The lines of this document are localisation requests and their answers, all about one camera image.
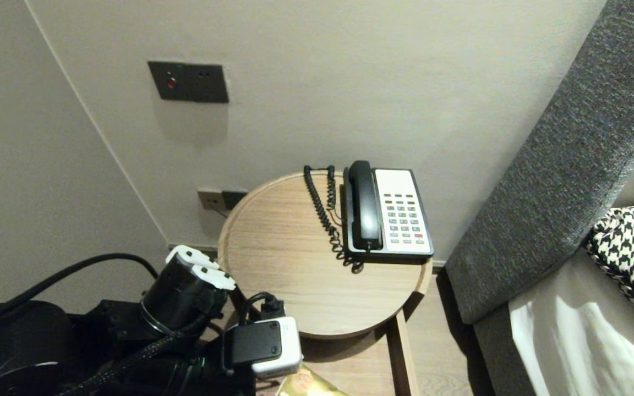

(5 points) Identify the white bed sheet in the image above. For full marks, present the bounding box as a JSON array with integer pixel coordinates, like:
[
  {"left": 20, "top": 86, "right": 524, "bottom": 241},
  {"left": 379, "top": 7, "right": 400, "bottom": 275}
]
[{"left": 509, "top": 247, "right": 634, "bottom": 396}]

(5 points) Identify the grey fabric headboard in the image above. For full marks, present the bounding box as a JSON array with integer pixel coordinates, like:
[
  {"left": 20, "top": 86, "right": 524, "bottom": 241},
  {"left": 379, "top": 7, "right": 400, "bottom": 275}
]
[{"left": 445, "top": 0, "right": 634, "bottom": 325}]

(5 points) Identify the black telephone handset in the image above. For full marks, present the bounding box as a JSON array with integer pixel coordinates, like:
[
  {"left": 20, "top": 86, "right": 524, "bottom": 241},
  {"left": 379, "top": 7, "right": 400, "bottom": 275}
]
[{"left": 347, "top": 160, "right": 384, "bottom": 251}]

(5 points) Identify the black and white desk telephone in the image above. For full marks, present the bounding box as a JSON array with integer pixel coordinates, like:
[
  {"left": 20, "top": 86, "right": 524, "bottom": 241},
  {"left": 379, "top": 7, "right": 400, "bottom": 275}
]
[{"left": 342, "top": 168, "right": 435, "bottom": 259}]

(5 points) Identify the gold tissue pack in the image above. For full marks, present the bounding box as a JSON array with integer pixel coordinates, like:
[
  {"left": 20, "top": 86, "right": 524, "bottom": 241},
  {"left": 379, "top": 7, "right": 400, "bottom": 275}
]
[{"left": 275, "top": 366, "right": 351, "bottom": 396}]

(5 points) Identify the grey wall baseboard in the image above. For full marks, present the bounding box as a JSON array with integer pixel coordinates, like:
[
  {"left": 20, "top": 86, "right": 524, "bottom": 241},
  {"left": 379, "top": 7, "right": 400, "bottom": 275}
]
[{"left": 168, "top": 244, "right": 220, "bottom": 258}]

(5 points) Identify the grey upholstered bed frame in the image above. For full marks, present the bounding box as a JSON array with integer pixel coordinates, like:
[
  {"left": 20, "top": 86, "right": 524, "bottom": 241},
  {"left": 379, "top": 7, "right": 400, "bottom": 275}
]
[{"left": 472, "top": 308, "right": 550, "bottom": 396}]

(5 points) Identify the round wooden bedside table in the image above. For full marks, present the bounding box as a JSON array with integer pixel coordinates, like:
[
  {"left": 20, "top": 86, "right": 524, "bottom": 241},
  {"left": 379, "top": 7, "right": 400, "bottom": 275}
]
[{"left": 218, "top": 172, "right": 433, "bottom": 339}]

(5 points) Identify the dark wall switch panel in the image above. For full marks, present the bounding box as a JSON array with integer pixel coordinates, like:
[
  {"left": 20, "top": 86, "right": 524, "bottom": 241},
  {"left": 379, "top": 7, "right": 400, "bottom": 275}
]
[{"left": 148, "top": 60, "right": 230, "bottom": 104}]

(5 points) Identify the black coiled phone cord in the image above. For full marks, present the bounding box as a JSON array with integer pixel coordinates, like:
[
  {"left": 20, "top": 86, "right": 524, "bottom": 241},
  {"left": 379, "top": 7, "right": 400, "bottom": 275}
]
[{"left": 302, "top": 165, "right": 365, "bottom": 273}]

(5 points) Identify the beige wall data socket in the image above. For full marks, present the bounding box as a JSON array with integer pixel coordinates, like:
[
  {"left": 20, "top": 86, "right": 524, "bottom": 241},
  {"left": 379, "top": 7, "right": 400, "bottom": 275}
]
[{"left": 198, "top": 190, "right": 224, "bottom": 212}]

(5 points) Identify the black braided camera cable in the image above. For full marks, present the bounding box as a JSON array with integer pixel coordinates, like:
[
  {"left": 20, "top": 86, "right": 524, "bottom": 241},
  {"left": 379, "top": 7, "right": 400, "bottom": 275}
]
[{"left": 64, "top": 291, "right": 287, "bottom": 396}]

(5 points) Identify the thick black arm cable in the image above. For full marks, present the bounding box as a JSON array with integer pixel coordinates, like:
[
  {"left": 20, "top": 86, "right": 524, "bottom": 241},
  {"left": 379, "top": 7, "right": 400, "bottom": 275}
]
[{"left": 0, "top": 252, "right": 159, "bottom": 332}]

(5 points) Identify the dark wall power socket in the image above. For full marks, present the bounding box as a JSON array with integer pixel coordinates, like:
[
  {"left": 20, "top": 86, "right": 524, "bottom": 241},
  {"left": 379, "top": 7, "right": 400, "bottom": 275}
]
[{"left": 222, "top": 191, "right": 249, "bottom": 211}]

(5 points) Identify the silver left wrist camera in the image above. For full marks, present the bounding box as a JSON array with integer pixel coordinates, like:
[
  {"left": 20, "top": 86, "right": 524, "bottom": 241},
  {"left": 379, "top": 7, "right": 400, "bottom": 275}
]
[{"left": 222, "top": 316, "right": 304, "bottom": 380}]

